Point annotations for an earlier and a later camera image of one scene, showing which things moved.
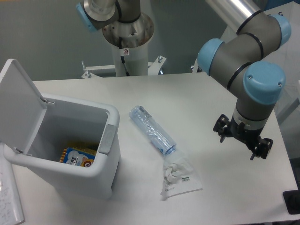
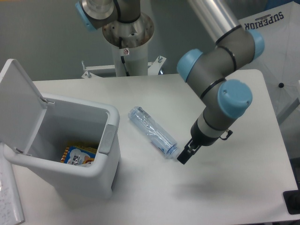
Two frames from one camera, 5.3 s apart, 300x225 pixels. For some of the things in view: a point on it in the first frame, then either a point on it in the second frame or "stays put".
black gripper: [248, 137] → [199, 138]
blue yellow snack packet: [78, 156] stays put
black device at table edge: [292, 200] stays put
